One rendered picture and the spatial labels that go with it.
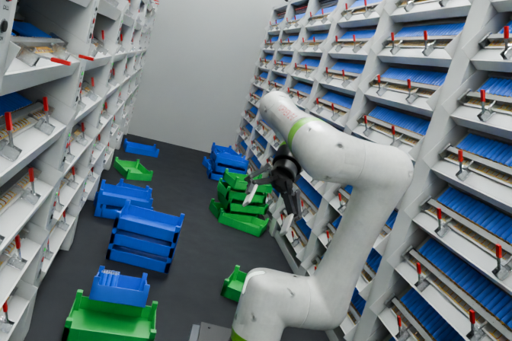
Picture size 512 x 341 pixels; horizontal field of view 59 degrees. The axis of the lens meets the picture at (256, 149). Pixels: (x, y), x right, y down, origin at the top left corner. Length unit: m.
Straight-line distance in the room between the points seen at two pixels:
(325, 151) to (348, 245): 0.28
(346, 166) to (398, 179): 0.13
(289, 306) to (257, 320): 0.09
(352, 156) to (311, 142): 0.09
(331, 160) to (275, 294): 0.37
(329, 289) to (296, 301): 0.09
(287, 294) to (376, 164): 0.39
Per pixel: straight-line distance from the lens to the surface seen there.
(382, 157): 1.05
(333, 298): 1.21
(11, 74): 0.83
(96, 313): 1.90
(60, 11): 1.39
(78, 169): 2.17
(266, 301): 1.15
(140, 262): 2.26
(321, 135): 0.99
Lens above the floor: 1.04
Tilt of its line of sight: 10 degrees down
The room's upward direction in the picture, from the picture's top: 16 degrees clockwise
